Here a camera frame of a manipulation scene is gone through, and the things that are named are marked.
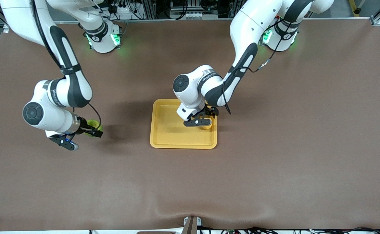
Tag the green toy apple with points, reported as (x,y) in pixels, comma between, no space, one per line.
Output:
(92,124)

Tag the large white power strip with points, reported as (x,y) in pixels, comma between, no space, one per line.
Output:
(130,15)

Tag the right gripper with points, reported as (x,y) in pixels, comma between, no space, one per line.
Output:
(86,130)

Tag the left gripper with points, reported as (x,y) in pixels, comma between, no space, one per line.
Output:
(211,111)

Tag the small white power strip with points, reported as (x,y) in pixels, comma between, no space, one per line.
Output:
(196,15)

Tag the yellow plastic tray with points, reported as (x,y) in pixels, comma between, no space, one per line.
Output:
(170,130)

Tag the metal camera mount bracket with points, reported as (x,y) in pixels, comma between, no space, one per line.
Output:
(191,226)

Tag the aluminium table edge rail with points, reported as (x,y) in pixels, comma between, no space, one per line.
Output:
(164,20)

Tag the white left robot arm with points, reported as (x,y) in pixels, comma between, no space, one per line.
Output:
(251,29)

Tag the brown table mat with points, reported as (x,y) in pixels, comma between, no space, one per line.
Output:
(274,162)

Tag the yellow post with caster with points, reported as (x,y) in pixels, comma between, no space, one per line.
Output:
(352,4)

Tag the yellow toy potato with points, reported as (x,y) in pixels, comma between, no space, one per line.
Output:
(207,126)

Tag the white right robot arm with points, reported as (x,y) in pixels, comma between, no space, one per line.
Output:
(63,91)

